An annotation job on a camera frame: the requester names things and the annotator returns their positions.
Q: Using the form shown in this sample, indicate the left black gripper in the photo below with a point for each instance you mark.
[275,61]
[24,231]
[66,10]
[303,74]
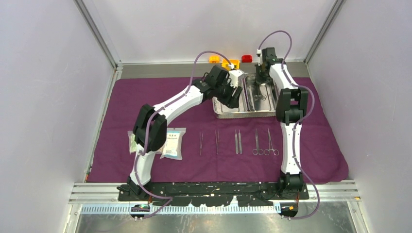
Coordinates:
[232,101]

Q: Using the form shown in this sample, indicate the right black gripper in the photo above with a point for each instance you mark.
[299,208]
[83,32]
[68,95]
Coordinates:
[259,80]

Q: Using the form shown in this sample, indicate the steel surgical forceps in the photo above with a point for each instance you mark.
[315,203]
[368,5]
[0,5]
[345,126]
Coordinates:
[258,93]

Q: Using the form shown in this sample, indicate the steel instrument tray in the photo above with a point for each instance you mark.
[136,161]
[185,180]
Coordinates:
[248,107]

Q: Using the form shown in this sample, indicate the orange yellow toy block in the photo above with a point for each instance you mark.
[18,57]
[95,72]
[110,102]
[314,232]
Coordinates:
[231,62]

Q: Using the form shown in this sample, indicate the steel tweezers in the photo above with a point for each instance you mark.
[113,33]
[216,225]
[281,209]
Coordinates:
[217,135]
[201,136]

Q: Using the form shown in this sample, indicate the purple cloth wrap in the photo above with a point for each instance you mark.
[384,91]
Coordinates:
[320,154]

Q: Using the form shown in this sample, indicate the steel surgical scissors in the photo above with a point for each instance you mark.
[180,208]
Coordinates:
[270,148]
[257,150]

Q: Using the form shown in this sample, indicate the white sterile pouch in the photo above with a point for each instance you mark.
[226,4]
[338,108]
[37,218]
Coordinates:
[173,144]

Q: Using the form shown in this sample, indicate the green packet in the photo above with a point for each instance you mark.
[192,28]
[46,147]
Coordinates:
[132,143]

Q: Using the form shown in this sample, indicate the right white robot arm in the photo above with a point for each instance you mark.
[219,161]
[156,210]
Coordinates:
[291,108]

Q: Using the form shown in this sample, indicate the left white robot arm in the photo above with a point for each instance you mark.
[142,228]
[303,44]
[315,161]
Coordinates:
[150,128]

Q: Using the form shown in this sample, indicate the steel tissue forceps in tray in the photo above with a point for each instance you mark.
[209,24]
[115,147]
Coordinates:
[274,91]

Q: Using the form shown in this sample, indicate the red block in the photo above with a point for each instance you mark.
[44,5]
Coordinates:
[247,59]

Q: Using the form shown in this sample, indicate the small orange block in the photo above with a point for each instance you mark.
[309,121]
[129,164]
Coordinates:
[215,59]

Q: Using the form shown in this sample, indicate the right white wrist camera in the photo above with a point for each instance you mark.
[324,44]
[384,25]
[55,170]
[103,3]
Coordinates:
[260,58]

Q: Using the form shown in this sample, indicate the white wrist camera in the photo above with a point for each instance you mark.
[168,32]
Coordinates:
[235,75]
[260,58]

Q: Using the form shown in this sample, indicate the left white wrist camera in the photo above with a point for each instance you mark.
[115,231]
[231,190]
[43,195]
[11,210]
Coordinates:
[235,75]

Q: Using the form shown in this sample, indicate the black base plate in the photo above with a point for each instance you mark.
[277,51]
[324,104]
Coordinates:
[210,194]

